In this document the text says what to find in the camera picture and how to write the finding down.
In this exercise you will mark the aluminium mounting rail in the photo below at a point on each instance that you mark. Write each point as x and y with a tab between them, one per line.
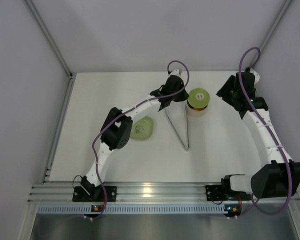
126	192

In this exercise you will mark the green round lid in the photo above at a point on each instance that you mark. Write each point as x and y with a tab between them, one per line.
198	98

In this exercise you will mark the left black base bracket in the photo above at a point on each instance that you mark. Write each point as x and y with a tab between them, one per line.
97	195

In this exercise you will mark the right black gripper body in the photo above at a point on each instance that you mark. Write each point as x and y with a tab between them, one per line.
236	100

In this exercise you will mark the aluminium frame post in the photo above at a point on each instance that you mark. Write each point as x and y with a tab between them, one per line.
47	35
271	30

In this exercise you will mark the left aluminium frame post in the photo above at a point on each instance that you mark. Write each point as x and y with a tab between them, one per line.
47	35

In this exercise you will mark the right black base bracket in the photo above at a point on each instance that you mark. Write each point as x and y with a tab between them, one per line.
218	193

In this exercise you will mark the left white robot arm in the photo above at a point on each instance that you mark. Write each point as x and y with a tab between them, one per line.
116	129

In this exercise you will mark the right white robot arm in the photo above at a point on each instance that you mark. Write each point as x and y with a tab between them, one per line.
279	175

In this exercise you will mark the metal bowl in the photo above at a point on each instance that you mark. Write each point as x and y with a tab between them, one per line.
195	111

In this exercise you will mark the metal serving tongs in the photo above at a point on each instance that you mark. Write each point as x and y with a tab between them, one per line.
178	120

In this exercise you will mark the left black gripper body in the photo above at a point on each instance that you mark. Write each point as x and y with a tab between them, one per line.
168	97

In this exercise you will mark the right aluminium frame post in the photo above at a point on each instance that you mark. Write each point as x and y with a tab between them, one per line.
271	30

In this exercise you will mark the green square lunch box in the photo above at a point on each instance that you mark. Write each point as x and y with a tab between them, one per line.
142	129

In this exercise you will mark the black base bracket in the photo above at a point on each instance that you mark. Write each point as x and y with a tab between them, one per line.
218	193
97	195

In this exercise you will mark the white slotted cable duct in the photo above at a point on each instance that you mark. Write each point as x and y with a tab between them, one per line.
133	209

